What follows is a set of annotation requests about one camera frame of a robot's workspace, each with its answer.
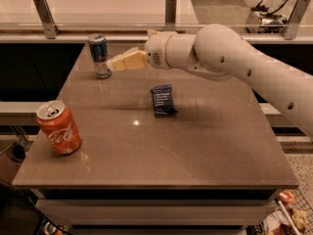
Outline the blue silver redbull can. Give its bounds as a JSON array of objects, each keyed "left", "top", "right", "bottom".
[{"left": 88, "top": 33, "right": 112, "bottom": 79}]

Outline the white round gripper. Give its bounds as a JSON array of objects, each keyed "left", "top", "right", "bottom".
[{"left": 107, "top": 29, "right": 177, "bottom": 71}]

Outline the metal railing bracket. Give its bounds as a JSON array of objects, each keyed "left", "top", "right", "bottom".
[
  {"left": 283, "top": 0, "right": 311, "bottom": 40},
  {"left": 33, "top": 0, "right": 59, "bottom": 39},
  {"left": 164, "top": 0, "right": 177, "bottom": 31}
]

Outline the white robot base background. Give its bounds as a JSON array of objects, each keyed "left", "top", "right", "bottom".
[{"left": 246, "top": 0, "right": 290, "bottom": 33}]

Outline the middle metal railing bracket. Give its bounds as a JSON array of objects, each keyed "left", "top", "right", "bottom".
[{"left": 164, "top": 0, "right": 177, "bottom": 31}]

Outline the right metal railing bracket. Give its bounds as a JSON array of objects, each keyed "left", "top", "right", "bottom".
[{"left": 283, "top": 0, "right": 311, "bottom": 40}]

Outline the dark blue snack bar wrapper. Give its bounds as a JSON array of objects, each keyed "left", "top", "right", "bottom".
[{"left": 151, "top": 84, "right": 178, "bottom": 117}]

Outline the red coca cola can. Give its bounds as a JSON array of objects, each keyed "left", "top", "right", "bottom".
[{"left": 36, "top": 101, "right": 81, "bottom": 156}]

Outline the left metal railing bracket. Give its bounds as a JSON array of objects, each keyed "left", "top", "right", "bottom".
[{"left": 33, "top": 0, "right": 59, "bottom": 39}]

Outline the metal glass railing bar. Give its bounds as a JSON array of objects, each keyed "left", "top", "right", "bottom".
[{"left": 0, "top": 33, "right": 313, "bottom": 44}]

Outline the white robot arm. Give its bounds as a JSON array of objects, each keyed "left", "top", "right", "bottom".
[{"left": 108, "top": 24, "right": 313, "bottom": 138}]

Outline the wire basket with snacks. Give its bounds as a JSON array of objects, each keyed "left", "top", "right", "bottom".
[{"left": 246, "top": 189, "right": 313, "bottom": 235}]

